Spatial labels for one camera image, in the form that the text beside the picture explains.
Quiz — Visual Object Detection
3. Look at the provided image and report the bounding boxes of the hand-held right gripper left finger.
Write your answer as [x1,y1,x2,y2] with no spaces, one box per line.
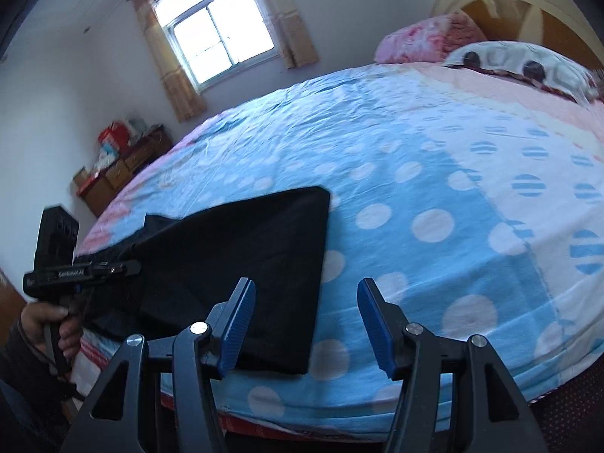
[59,277,256,453]

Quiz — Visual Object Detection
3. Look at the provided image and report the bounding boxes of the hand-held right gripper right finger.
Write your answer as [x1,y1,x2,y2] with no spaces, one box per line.
[357,277,550,453]

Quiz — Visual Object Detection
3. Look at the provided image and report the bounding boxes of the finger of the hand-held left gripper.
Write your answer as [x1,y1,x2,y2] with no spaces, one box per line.
[89,259,142,279]

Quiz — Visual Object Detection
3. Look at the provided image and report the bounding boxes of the black pants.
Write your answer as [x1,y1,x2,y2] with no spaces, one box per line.
[78,186,331,376]

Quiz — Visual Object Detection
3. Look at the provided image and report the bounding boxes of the person's left forearm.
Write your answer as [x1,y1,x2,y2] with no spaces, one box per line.
[0,321,71,453]

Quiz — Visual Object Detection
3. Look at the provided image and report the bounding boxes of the person's left hand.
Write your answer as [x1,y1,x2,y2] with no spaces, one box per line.
[21,303,83,364]

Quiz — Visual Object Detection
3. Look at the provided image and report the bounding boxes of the wooden desk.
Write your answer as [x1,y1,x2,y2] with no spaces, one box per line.
[73,125,173,218]

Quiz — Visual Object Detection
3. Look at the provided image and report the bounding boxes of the red gift bag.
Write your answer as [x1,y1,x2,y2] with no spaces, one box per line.
[97,122,131,150]

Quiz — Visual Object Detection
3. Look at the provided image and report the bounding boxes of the polka-dot bed sheet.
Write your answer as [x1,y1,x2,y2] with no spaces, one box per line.
[75,61,604,431]

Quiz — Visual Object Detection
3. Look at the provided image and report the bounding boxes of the beige patterned curtain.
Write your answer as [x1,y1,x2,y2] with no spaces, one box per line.
[243,0,320,69]
[131,0,207,124]

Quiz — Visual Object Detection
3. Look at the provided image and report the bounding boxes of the small sliding window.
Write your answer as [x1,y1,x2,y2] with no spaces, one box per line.
[153,0,280,89]

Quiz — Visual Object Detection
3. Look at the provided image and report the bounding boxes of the pink floral folded quilt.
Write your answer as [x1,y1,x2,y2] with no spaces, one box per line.
[375,13,487,64]

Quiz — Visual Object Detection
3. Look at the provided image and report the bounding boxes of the patterned pillow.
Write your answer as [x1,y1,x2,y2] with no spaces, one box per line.
[442,42,600,107]

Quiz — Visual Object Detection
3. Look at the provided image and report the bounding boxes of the cream and wood headboard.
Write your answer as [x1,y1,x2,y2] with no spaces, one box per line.
[431,0,604,71]

